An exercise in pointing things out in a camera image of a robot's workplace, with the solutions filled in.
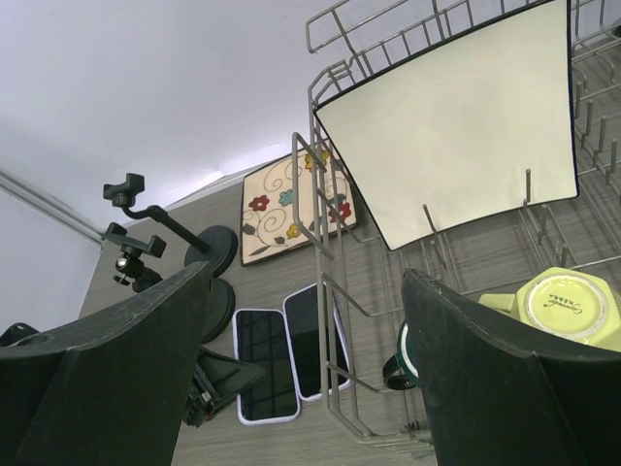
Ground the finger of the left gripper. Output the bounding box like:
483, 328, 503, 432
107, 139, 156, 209
183, 347, 267, 428

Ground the black round phone stand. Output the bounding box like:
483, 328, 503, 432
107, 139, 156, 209
103, 173, 239, 277
104, 222, 238, 344

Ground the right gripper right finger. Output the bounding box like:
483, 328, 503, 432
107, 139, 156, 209
401, 269, 620, 465

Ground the white square plate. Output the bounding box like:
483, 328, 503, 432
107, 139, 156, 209
315, 1, 578, 250

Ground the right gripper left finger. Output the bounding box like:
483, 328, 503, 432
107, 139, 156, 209
1, 262, 212, 465

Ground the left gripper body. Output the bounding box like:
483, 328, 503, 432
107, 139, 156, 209
0, 322, 38, 347

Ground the yellow faceted cup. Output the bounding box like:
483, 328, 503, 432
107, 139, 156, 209
478, 267, 620, 352

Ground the dark green mug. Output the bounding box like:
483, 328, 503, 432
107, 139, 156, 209
382, 321, 420, 391

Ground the grey wire dish rack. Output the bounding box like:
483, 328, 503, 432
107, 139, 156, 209
292, 1, 620, 451

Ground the floral square plate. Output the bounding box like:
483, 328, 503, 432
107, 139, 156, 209
240, 150, 360, 267

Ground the purple case phone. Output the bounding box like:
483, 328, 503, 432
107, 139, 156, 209
232, 309, 301, 426
282, 283, 349, 402

